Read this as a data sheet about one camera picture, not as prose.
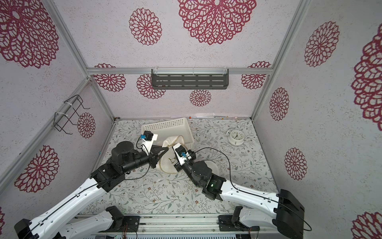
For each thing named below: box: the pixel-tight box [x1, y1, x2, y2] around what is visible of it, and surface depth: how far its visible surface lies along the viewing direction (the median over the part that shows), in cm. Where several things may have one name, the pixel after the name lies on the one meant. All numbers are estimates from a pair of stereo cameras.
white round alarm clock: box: [226, 129, 245, 146], surface depth 106 cm
